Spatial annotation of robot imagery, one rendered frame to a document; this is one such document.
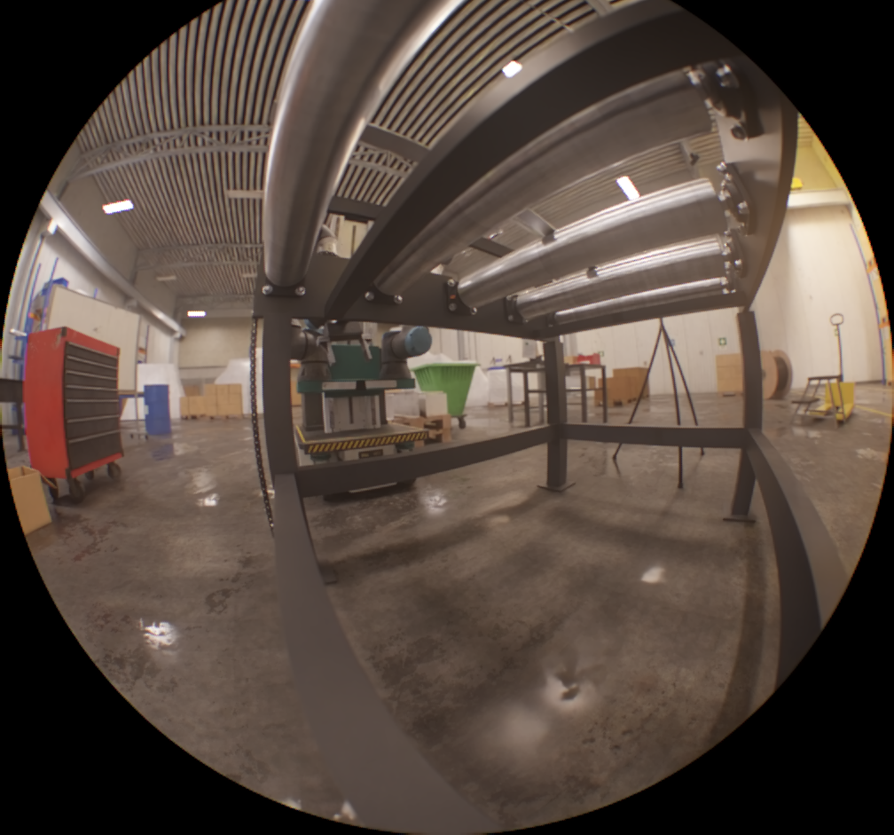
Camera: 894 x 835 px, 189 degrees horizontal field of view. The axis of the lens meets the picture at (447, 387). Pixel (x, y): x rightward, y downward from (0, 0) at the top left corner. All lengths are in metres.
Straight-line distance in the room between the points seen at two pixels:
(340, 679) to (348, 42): 0.46
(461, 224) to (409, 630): 0.82
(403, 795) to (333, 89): 0.48
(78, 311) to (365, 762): 4.78
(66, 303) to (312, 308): 4.27
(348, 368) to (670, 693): 1.77
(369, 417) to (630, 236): 1.52
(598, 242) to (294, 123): 0.57
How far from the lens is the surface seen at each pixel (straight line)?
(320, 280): 0.81
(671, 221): 0.61
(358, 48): 0.29
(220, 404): 8.78
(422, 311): 0.89
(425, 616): 0.72
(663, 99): 0.39
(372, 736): 0.20
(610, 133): 0.38
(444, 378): 3.42
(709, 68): 0.43
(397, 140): 0.49
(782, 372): 6.96
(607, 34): 0.25
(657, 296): 1.17
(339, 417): 1.65
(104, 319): 4.98
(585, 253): 0.65
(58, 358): 2.00
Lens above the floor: 0.53
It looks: 1 degrees up
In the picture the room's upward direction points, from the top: 3 degrees counter-clockwise
